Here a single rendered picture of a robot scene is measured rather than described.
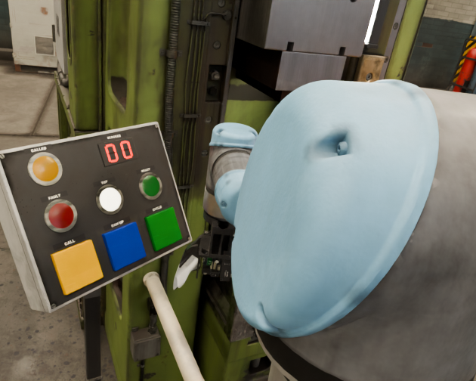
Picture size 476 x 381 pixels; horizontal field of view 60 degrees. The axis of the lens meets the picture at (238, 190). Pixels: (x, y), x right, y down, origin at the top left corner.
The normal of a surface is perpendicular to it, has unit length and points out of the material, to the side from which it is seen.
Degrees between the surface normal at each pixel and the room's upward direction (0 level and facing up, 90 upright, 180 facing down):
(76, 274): 60
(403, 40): 90
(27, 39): 90
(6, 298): 0
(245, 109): 90
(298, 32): 90
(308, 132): 67
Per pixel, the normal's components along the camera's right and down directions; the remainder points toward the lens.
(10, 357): 0.14, -0.89
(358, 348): -0.35, 0.29
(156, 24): 0.43, 0.46
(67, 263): 0.73, -0.11
